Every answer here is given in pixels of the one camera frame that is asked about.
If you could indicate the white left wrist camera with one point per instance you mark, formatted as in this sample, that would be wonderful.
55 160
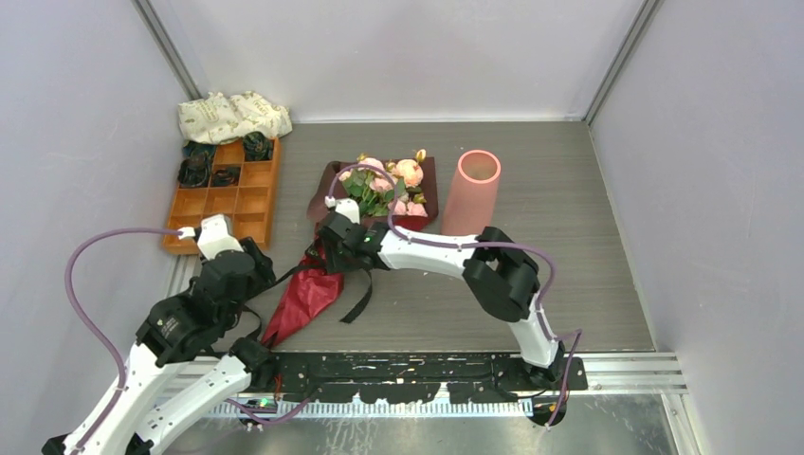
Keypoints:
213 236

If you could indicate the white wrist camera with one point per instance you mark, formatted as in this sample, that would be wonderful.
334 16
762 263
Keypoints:
213 236
343 206

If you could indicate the black ribbon gold lettering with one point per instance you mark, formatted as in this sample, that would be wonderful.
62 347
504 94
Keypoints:
310 290

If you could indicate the cream patterned cloth bag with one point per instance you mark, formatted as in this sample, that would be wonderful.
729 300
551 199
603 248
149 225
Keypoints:
220 119

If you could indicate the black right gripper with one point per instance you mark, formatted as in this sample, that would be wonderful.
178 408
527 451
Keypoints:
335 263

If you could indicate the pink cylindrical vase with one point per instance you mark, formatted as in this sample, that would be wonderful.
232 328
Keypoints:
472 194

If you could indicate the dark rolled fabric top right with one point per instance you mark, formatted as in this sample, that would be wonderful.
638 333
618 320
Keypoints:
257 147

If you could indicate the dark rolled fabric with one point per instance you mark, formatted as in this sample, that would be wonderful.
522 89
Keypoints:
194 172
228 176
257 147
191 149

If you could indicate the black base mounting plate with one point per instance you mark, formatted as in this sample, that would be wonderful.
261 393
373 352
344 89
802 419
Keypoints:
403 378

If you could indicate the maroon and red wrapping paper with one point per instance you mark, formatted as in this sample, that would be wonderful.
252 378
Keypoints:
333 187

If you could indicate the pink flower bouquet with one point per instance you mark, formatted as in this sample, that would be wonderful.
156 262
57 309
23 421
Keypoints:
383 187

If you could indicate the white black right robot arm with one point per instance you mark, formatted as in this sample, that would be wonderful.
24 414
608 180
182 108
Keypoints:
509 280

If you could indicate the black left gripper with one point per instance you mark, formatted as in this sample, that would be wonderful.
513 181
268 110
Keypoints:
264 272

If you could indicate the aluminium rail frame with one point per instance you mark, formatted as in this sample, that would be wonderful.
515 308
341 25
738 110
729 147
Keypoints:
607 375

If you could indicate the dark rolled fabric top left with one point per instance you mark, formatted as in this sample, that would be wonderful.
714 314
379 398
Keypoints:
191 149

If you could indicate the dark rolled fabric middle left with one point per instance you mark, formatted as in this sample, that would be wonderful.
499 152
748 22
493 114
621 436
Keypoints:
194 172

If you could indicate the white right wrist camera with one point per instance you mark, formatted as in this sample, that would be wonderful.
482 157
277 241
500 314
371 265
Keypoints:
343 206

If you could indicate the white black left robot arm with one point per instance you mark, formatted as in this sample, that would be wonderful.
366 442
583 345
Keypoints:
177 330

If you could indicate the orange compartment tray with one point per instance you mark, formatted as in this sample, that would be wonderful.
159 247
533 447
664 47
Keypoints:
250 205

